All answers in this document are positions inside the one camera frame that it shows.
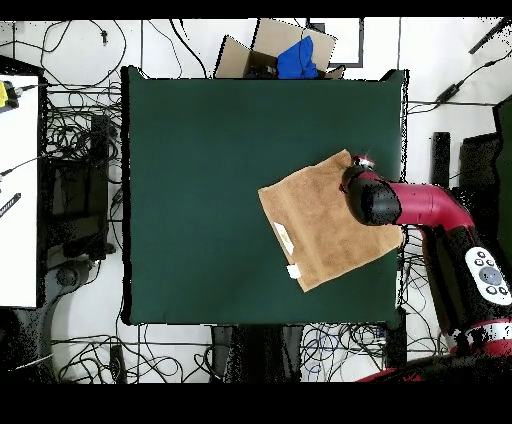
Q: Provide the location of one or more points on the tan terry towel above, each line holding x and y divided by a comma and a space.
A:
316, 224

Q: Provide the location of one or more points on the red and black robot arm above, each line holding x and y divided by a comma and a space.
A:
432, 204

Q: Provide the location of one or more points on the black power adapter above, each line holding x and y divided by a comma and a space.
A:
448, 92

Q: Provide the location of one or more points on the blue cloth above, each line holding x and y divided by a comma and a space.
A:
298, 60

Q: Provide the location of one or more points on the brown cardboard box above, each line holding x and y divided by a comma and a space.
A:
272, 40

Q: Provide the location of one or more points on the black slanted bar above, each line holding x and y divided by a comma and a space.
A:
490, 36

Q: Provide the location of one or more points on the dark green table cloth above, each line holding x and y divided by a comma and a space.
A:
180, 160

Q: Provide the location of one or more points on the black computer tower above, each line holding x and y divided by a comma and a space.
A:
76, 188

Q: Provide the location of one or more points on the white desk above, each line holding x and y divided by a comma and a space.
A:
18, 200

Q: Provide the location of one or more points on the yellow and black tool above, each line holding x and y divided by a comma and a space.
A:
3, 94

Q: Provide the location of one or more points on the black upright post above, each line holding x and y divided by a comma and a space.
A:
441, 158

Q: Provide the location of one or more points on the black square frame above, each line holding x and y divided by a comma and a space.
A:
361, 44

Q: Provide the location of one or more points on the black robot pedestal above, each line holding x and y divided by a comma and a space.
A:
256, 352

